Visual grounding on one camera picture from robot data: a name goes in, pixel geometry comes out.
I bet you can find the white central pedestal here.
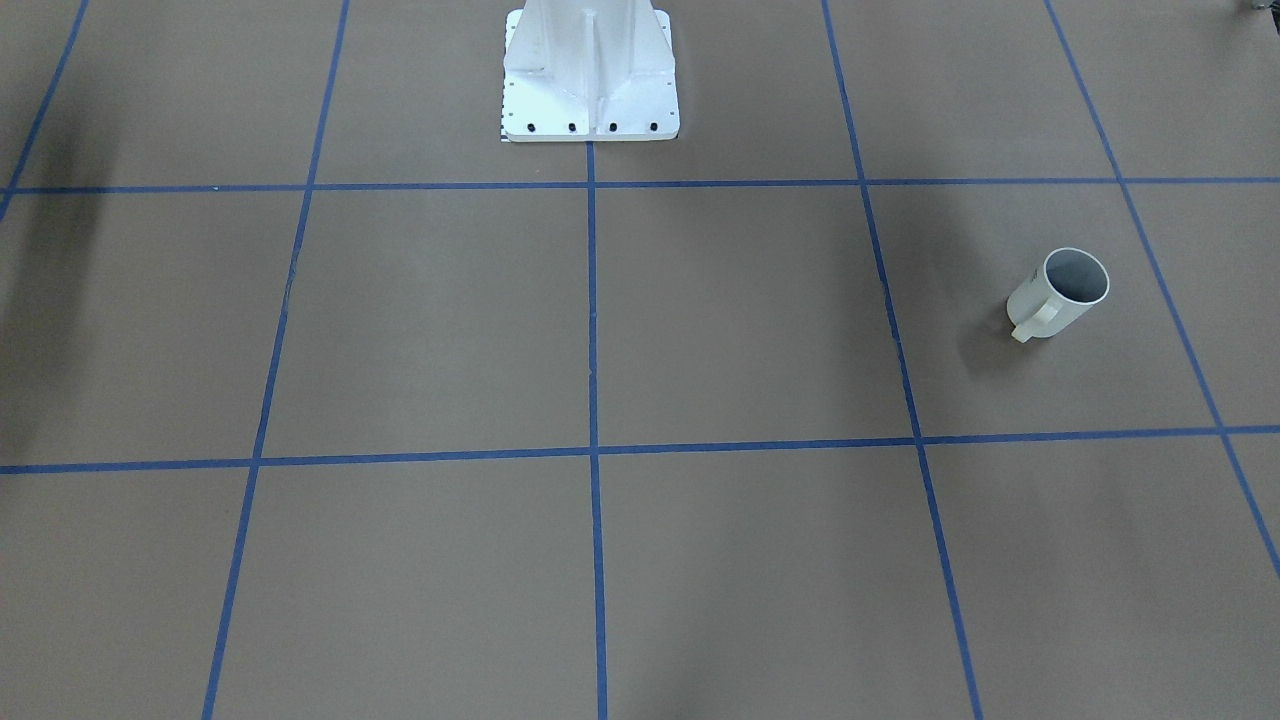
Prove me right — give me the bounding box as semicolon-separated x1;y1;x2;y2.
500;1;681;143

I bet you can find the white mug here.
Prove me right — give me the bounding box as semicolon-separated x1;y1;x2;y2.
1006;247;1110;343

